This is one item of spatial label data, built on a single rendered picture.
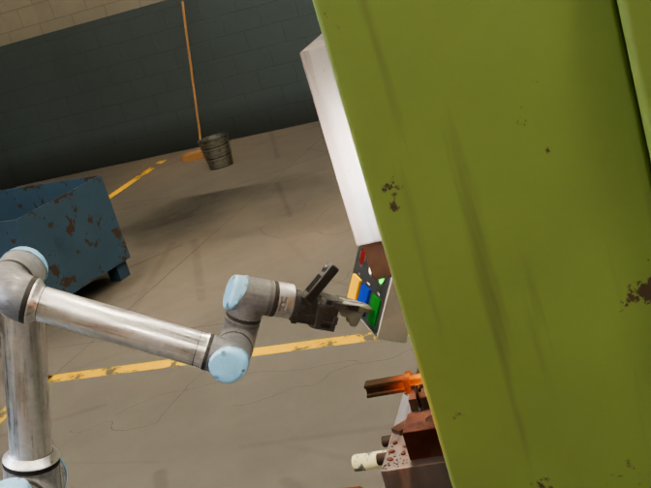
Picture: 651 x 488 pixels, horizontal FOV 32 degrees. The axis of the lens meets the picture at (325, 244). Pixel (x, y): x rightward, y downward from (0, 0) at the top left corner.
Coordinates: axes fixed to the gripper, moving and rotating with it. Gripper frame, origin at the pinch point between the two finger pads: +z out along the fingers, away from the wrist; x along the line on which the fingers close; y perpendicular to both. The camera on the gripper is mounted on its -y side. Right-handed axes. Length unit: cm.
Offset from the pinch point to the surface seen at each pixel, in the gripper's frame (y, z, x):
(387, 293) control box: -5.6, 1.7, 6.4
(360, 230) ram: -29, -25, 59
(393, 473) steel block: 18, -8, 65
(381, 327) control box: 3.1, 2.1, 7.0
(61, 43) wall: 6, -80, -949
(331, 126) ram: -48, -35, 59
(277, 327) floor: 89, 50, -292
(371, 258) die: -23, -20, 54
